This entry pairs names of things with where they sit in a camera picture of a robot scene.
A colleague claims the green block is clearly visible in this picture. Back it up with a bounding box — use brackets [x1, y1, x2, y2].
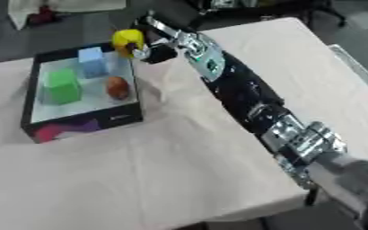
[38, 68, 85, 106]

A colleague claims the red object on floor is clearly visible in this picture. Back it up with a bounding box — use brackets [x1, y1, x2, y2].
[25, 4, 58, 25]

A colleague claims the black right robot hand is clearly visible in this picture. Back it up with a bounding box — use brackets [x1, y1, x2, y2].
[130, 12, 196, 65]

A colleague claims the black box with white inside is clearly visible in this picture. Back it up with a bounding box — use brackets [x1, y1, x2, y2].
[19, 41, 145, 145]

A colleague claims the yellow toy fruit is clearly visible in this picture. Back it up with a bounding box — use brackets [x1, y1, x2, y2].
[110, 28, 146, 58]

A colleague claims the brown toy fruit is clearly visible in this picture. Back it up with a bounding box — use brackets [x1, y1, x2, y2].
[103, 75, 133, 101]

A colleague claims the black office chair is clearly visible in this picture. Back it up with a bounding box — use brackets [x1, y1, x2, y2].
[187, 0, 349, 29]

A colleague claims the light blue block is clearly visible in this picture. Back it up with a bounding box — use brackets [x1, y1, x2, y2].
[77, 46, 110, 80]

